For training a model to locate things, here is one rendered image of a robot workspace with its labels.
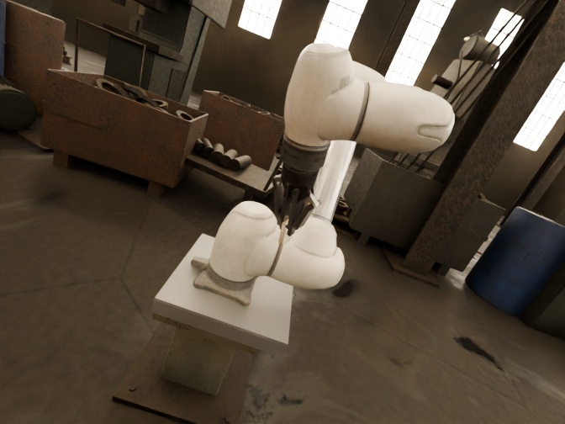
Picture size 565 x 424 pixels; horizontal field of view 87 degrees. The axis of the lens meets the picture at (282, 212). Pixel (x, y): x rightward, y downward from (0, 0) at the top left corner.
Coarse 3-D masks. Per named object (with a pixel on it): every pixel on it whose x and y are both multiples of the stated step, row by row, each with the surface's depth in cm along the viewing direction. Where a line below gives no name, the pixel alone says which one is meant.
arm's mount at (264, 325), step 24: (168, 288) 84; (192, 288) 87; (264, 288) 99; (288, 288) 103; (168, 312) 80; (192, 312) 80; (216, 312) 82; (240, 312) 85; (264, 312) 89; (288, 312) 93; (240, 336) 81; (264, 336) 81
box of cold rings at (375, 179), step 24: (360, 168) 337; (384, 168) 266; (360, 192) 299; (384, 192) 273; (408, 192) 271; (432, 192) 269; (360, 216) 283; (384, 216) 280; (408, 216) 278; (480, 216) 272; (360, 240) 292; (384, 240) 288; (408, 240) 286; (456, 240) 282; (480, 240) 280; (456, 264) 290
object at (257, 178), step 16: (208, 144) 249; (192, 160) 226; (208, 160) 242; (224, 160) 239; (240, 160) 242; (224, 176) 224; (240, 176) 235; (256, 176) 252; (272, 176) 219; (256, 192) 222
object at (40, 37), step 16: (16, 16) 240; (32, 16) 245; (48, 16) 257; (16, 32) 245; (32, 32) 250; (48, 32) 258; (64, 32) 276; (16, 48) 249; (32, 48) 255; (48, 48) 264; (16, 64) 254; (32, 64) 260; (48, 64) 269; (16, 80) 258; (32, 80) 265; (32, 96) 270
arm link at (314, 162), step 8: (288, 144) 54; (296, 144) 53; (328, 144) 55; (288, 152) 55; (296, 152) 54; (304, 152) 54; (312, 152) 54; (320, 152) 55; (288, 160) 57; (296, 160) 55; (304, 160) 55; (312, 160) 55; (320, 160) 57; (296, 168) 56; (304, 168) 56; (312, 168) 56
